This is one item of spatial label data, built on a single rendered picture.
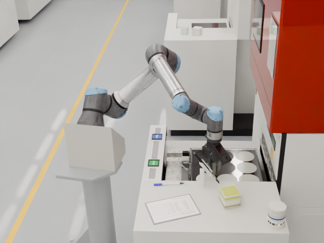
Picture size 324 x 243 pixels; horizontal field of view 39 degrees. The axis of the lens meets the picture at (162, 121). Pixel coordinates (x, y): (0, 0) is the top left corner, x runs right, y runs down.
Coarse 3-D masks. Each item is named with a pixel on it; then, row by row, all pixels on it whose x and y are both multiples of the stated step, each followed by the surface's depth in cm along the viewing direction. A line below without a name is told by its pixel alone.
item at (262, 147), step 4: (260, 140) 253; (260, 144) 253; (260, 148) 255; (264, 148) 244; (260, 152) 254; (264, 152) 240; (260, 156) 253; (264, 156) 239; (264, 160) 247; (264, 164) 243; (268, 164) 231; (264, 168) 240; (268, 168) 228; (264, 172) 239; (268, 172) 227; (268, 176) 233; (268, 180) 231; (272, 180) 219
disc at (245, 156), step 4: (240, 152) 249; (244, 152) 249; (248, 152) 249; (236, 156) 246; (240, 156) 246; (244, 156) 246; (248, 156) 245; (252, 156) 245; (240, 160) 242; (244, 160) 242; (248, 160) 242
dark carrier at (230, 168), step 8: (192, 152) 250; (200, 152) 250; (232, 152) 249; (192, 160) 244; (232, 160) 243; (256, 160) 242; (192, 168) 237; (224, 168) 236; (232, 168) 236; (192, 176) 231; (216, 176) 230
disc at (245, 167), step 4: (240, 164) 239; (244, 164) 239; (248, 164) 239; (252, 164) 239; (240, 168) 236; (244, 168) 236; (248, 168) 236; (252, 168) 235; (256, 168) 235; (244, 172) 233; (248, 172) 233; (252, 172) 232
